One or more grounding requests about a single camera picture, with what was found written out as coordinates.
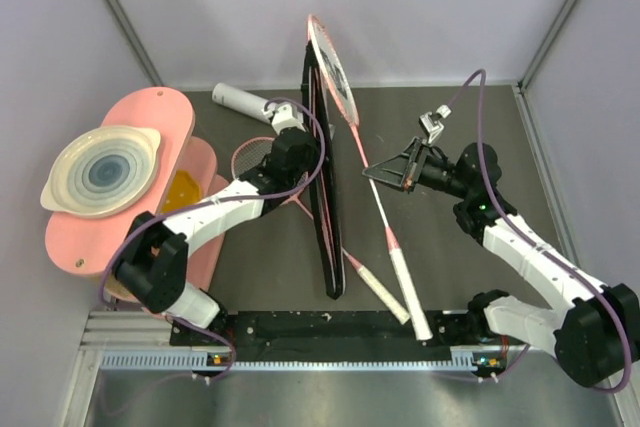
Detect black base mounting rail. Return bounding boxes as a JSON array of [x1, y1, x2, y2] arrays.
[[169, 309, 506, 363]]

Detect pink wooden shelf stand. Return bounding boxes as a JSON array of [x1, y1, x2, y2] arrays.
[[40, 87, 228, 281]]

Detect pink white badminton racket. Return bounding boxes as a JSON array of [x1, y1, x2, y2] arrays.
[[231, 136, 410, 325], [307, 14, 433, 341]]

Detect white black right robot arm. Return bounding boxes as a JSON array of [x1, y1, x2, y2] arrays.
[[363, 137, 639, 391]]

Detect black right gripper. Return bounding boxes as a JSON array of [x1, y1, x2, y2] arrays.
[[363, 137, 472, 200]]

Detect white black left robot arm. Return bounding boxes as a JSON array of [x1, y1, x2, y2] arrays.
[[108, 128, 326, 344]]

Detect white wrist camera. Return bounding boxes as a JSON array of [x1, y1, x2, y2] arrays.
[[262, 102, 306, 135], [419, 104, 451, 146]]

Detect yellow plastic plate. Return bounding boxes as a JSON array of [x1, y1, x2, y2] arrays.
[[160, 170, 202, 213]]

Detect white shuttlecock tube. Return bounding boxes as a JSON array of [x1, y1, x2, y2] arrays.
[[211, 83, 272, 124]]

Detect pink racket cover bag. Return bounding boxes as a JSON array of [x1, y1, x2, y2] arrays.
[[301, 41, 346, 299]]

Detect white blue ceramic dish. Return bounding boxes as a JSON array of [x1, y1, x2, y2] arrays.
[[40, 125, 161, 218]]

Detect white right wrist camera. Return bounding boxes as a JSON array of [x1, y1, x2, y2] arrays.
[[419, 104, 451, 146]]

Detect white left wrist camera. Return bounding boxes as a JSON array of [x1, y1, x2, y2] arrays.
[[262, 102, 306, 135]]

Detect aluminium frame rail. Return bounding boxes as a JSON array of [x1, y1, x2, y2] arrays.
[[59, 81, 640, 427]]

